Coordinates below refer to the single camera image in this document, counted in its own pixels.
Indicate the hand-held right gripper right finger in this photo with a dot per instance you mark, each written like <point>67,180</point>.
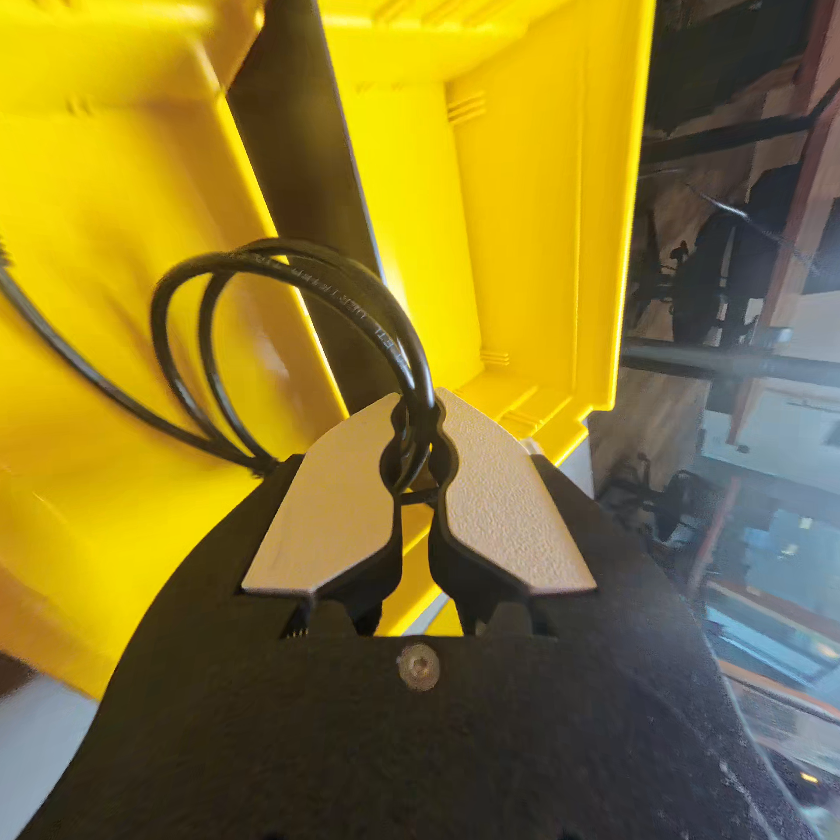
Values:
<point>512,518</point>

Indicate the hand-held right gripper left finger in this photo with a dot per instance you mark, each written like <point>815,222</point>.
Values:
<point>328,518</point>

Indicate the yellow plastic bin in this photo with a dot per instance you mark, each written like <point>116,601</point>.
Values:
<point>512,229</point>

